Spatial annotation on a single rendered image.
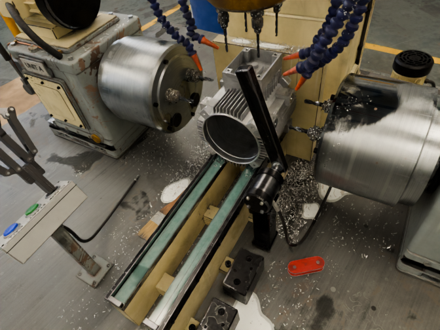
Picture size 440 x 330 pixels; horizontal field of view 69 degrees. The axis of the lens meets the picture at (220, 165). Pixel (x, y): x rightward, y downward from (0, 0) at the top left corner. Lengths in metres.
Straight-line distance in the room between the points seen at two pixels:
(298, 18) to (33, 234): 0.77
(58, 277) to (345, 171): 0.74
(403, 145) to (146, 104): 0.58
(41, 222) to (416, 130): 0.70
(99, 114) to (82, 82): 0.11
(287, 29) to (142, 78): 0.40
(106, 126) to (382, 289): 0.86
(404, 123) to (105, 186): 0.83
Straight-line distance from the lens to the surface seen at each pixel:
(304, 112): 0.90
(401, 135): 0.64
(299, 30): 0.92
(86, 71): 0.97
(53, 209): 0.71
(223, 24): 0.71
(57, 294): 0.94
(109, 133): 1.07
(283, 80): 0.83
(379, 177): 0.66
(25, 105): 3.04
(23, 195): 1.21
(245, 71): 0.59
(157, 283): 0.79
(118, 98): 0.91
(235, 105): 0.73
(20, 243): 0.70
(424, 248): 0.78
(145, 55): 0.87
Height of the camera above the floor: 1.55
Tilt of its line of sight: 48 degrees down
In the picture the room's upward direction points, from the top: 10 degrees counter-clockwise
